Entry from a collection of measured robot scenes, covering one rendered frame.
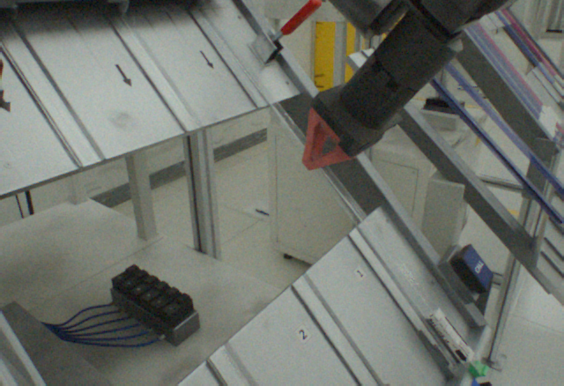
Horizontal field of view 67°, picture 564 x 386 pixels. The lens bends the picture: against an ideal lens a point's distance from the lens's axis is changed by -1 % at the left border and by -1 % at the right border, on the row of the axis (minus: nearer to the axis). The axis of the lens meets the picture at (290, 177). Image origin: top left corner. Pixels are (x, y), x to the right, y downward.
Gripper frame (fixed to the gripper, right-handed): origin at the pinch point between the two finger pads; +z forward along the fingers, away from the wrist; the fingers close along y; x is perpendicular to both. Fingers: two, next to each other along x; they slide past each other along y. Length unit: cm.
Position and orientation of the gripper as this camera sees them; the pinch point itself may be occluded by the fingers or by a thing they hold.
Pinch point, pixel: (313, 159)
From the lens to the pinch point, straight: 49.7
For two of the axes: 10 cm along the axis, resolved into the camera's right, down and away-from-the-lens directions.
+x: 6.3, 7.6, -1.5
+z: -5.1, 5.6, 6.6
